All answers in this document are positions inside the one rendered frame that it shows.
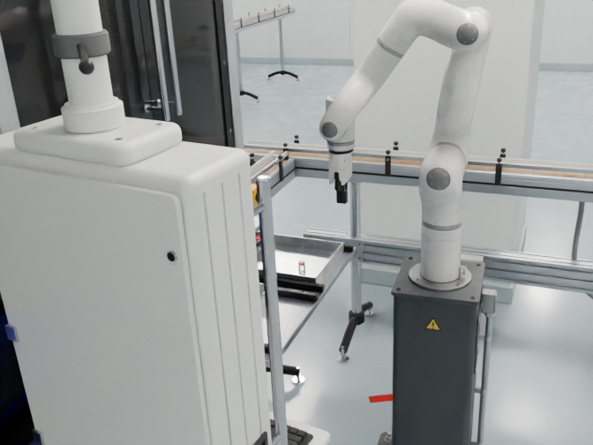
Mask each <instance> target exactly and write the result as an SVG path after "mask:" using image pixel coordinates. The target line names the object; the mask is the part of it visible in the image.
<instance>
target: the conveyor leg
mask: <svg viewBox="0 0 593 445"><path fill-rule="evenodd" d="M348 182H349V216H350V237H351V238H360V237H361V197H360V184H362V183H363V182H353V181H348ZM350 266H351V312H352V313H353V314H360V313H361V312H362V280H361V263H357V262H350Z"/></svg>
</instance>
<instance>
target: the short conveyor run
mask: <svg viewBox="0 0 593 445"><path fill-rule="evenodd" d="M273 155H275V150H273V151H272V152H271V153H269V154H268V155H266V156H265V157H263V158H262V159H260V160H259V161H258V162H256V161H254V158H253V157H254V153H250V157H251V167H250V170H251V183H252V184H256V178H257V177H259V176H268V177H270V180H271V193H272V197H274V196H275V194H276V193H278V192H279V191H280V190H281V189H282V188H283V187H284V186H286V185H287V184H288V183H289V182H290V181H291V180H293V179H294V178H295V177H296V171H295V160H294V159H288V160H283V158H285V157H286V156H287V155H289V153H288V152H287V151H286V152H284V153H283V154H282V155H278V157H277V158H276V159H274V158H273V157H272V156H273Z"/></svg>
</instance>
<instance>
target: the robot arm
mask: <svg viewBox="0 0 593 445"><path fill-rule="evenodd" d="M492 28H493V20H492V16H491V14H490V13H489V12H488V11H487V10H486V9H484V8H482V7H478V6H473V7H469V8H467V9H465V10H464V9H462V8H459V7H456V6H453V5H451V4H449V3H446V2H444V1H442V0H405V1H403V2H402V3H401V4H400V5H399V6H398V8H397V9H396V10H395V12H394V14H393V15H392V16H391V18H390V19H389V20H388V22H387V23H386V25H385V26H384V28H383V29H382V31H381V32H380V34H379V36H378V37H377V39H376V40H375V42H374V43H373V44H372V46H371V47H370V49H369V50H368V52H367V53H366V55H365V57H364V59H363V60H362V62H361V63H360V65H359V66H358V67H357V69H356V70H355V72H354V73H353V74H352V76H351V77H350V78H349V79H348V81H347V82H346V83H345V84H344V86H343V87H342V89H341V90H340V92H339V93H338V94H332V95H329V96H328V97H327V98H326V113H325V115H324V116H323V117H322V119H321V121H320V124H319V132H320V134H321V136H322V137H323V138H324V139H326V140H327V148H328V151H329V153H330V157H329V184H330V185H331V184H332V183H333V182H334V181H335V184H334V189H335V190H336V202H337V203H341V204H346V203H347V202H348V180H349V179H350V178H351V176H352V155H351V152H353V150H354V149H353V148H354V147H355V144H356V142H355V119H356V117H357V116H358V114H359V113H360V112H361V111H362V109H363V108H364V107H365V106H366V104H367V103H368V102H369V101H370V100H371V98H372V97H373V96H374V95H375V94H376V93H377V92H378V91H379V89H380V88H381V87H382V86H383V84H384V83H385V82H386V80H387V79H388V77H389V76H390V75H391V73H392V72H393V70H394V69H395V67H396V66H397V64H398V63H400V61H401V60H402V58H403V57H404V55H405V54H406V52H407V51H408V49H409V48H410V46H411V45H412V43H413V42H414V40H415V39H416V38H417V37H418V36H424V37H427V38H429V39H431V40H433V41H435V42H437V43H439V44H441V45H443V46H446V47H448V48H450V52H449V56H448V59H447V65H446V69H445V73H444V77H443V81H442V86H441V90H440V95H439V105H438V110H437V116H436V123H435V128H434V133H433V137H432V142H431V145H430V147H429V150H428V153H427V155H426V157H425V158H424V160H423V162H422V165H421V168H420V171H419V179H418V187H419V194H420V199H421V202H422V235H421V263H418V264H416V265H415V266H414V267H412V268H411V269H410V271H409V279H410V281H411V282H413V284H415V285H416V286H418V287H420V288H422V289H425V290H431V291H439V292H448V291H455V290H460V289H463V288H465V287H466V286H468V285H469V284H470V282H471V273H470V272H469V271H468V270H467V269H466V267H464V266H463V265H461V250H462V219H463V203H462V179H463V175H464V172H465V170H466V167H467V163H468V159H469V141H470V132H471V125H472V118H473V114H474V109H475V105H476V101H477V94H478V89H479V85H480V81H481V78H482V74H483V70H484V63H485V59H486V56H487V52H488V48H489V45H490V40H491V37H492Z"/></svg>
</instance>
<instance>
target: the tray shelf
mask: <svg viewBox="0 0 593 445"><path fill-rule="evenodd" d="M355 253H356V248H355V247H354V251H353V252H352V253H350V252H344V253H343V254H342V256H341V257H340V258H339V259H338V261H336V262H335V264H334V265H333V267H332V268H331V269H330V271H329V272H328V273H327V275H326V276H325V277H324V279H323V280H322V281H321V283H320V284H325V290H324V292H318V291H312V290H302V291H308V292H314V293H318V294H319V299H318V300H317V302H316V301H310V300H304V299H299V298H289V297H283V296H278V299H279V313H280V326H281V352H282V355H283V354H284V352H285V351H286V350H287V349H288V347H289V346H290V345H291V343H292V342H293V340H294V339H295V338H296V336H297V334H298V333H299V332H300V330H301V329H302V327H303V326H304V324H305V323H306V322H307V321H308V320H309V318H310V317H311V315H312V313H313V312H314V311H315V309H316V308H317V306H318V305H319V303H320V302H321V300H322V299H323V298H324V296H325V295H326V294H327V293H328V291H329V290H330V288H331V287H332V286H333V284H334V282H335V281H336V280H337V278H338V277H339V275H340V274H341V273H342V271H343V269H345V268H346V266H347V265H348V263H349V262H350V260H351V259H352V257H353V256H354V255H355ZM277 286H278V285H277ZM278 287H280V288H285V289H292V290H301V289H296V288H290V287H284V286H278ZM261 315H262V327H263V338H264V343H268V338H267V326H266V304H264V305H263V306H262V307H261ZM265 361H266V367H269V368H270V361H269V354H267V353H265Z"/></svg>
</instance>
